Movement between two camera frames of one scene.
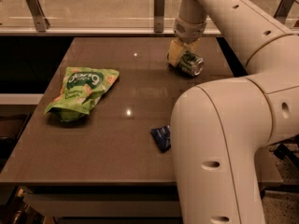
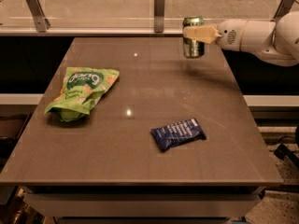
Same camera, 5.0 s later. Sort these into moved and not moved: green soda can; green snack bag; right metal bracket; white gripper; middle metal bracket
Moved: white gripper; green soda can
Not moved: green snack bag; right metal bracket; middle metal bracket
